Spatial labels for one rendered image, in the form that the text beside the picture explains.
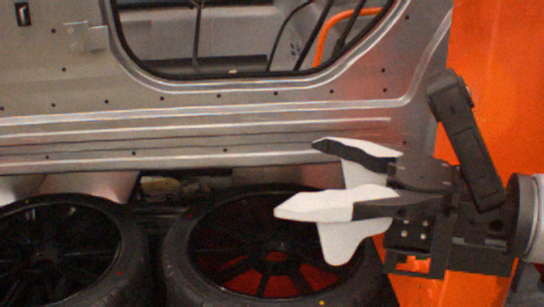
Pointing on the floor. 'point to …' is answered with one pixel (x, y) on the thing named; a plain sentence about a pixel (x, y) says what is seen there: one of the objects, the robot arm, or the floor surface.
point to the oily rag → (197, 191)
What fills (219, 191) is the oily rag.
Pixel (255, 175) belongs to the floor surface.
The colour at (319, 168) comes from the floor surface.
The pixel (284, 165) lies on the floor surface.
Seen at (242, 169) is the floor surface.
